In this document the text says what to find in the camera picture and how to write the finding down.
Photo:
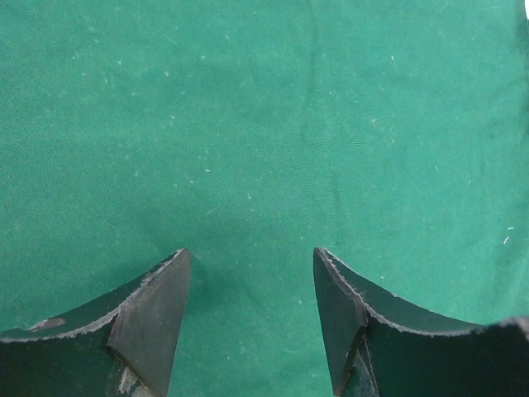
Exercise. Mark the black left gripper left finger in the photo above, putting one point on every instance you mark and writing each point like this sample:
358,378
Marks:
120,344

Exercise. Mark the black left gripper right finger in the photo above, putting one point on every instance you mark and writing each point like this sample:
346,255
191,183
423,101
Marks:
378,344

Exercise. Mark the green surgical cloth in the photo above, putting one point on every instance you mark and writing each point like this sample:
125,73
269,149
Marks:
393,133

